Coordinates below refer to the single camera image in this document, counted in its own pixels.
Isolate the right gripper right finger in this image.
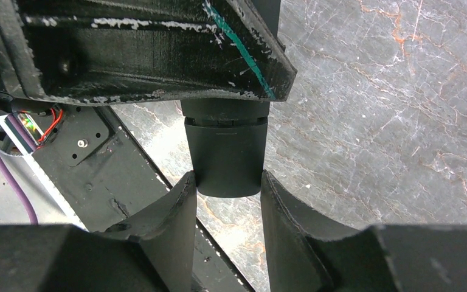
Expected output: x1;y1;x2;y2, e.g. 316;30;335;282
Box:
261;171;467;291

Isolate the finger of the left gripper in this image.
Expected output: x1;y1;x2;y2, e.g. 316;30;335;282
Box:
0;1;296;106

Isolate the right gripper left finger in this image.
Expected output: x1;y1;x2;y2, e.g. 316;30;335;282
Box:
0;172;197;291

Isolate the black remote battery cover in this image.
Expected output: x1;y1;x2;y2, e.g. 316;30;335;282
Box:
185;117;268;198

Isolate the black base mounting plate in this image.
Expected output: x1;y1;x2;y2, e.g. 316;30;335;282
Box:
33;105;252;291

